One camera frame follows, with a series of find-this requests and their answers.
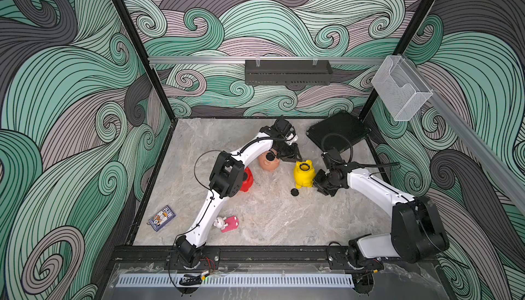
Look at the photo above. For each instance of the black perforated wall tray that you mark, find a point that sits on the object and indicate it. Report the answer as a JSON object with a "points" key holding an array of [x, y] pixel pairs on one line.
{"points": [[288, 73]]}

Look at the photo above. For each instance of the aluminium right rail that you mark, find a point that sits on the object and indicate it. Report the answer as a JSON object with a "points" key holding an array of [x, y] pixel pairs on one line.
{"points": [[480, 119]]}

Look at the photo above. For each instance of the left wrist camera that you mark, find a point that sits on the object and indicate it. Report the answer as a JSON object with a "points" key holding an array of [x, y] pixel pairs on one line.
{"points": [[291, 138]]}

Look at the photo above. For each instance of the clear plastic wall bin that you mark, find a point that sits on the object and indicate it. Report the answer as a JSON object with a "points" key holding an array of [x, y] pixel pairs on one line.
{"points": [[401, 87]]}

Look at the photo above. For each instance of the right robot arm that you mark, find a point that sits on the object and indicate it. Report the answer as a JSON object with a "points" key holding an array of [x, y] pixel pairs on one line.
{"points": [[416, 228]]}

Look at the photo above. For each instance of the aluminium rail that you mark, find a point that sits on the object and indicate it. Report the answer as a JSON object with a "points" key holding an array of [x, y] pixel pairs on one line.
{"points": [[480, 119], [191, 59]]}

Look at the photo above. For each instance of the aluminium back rail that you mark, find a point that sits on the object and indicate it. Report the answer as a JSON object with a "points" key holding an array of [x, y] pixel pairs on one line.
{"points": [[191, 59]]}

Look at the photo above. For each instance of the white bunny on pink base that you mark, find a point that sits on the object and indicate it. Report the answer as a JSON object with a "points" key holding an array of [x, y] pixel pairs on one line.
{"points": [[226, 224]]}

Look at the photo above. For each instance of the peach piggy bank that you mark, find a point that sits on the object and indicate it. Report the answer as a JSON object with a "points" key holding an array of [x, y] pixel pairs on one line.
{"points": [[266, 165]]}

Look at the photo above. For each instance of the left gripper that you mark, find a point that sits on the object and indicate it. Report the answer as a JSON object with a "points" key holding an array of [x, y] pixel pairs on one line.
{"points": [[292, 156]]}

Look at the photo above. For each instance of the black square plate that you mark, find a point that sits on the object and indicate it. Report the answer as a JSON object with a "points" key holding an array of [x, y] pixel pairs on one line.
{"points": [[340, 131]]}

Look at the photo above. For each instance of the white vented strip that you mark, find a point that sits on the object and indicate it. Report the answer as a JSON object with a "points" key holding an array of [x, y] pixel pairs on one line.
{"points": [[307, 280]]}

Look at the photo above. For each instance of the yellow piggy bank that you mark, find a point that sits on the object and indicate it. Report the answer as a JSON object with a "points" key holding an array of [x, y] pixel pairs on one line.
{"points": [[304, 174]]}

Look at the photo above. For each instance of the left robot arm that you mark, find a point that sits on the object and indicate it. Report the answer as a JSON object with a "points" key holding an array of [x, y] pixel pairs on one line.
{"points": [[226, 179]]}

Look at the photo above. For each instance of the small blue card box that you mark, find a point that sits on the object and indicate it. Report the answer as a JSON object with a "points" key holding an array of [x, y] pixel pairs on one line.
{"points": [[161, 218]]}

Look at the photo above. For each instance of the red piggy bank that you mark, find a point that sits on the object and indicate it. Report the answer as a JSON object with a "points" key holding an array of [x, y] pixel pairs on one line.
{"points": [[248, 180]]}

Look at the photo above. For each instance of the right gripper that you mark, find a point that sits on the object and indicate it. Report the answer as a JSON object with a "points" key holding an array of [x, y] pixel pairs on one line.
{"points": [[330, 190]]}

